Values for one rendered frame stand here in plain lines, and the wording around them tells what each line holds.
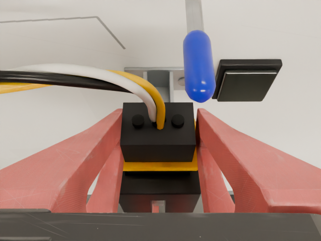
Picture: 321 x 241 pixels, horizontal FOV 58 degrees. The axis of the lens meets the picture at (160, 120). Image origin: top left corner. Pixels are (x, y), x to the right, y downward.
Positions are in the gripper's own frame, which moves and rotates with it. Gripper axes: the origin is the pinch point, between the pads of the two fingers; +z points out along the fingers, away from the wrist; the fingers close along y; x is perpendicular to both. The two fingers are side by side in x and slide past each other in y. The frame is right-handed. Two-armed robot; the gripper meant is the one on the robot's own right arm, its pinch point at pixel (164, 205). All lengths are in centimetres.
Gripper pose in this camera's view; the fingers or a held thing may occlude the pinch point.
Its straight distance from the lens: 27.7
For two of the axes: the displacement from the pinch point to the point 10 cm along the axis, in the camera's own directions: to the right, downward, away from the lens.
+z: 0.1, -7.9, 6.1
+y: -10.0, -0.1, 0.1
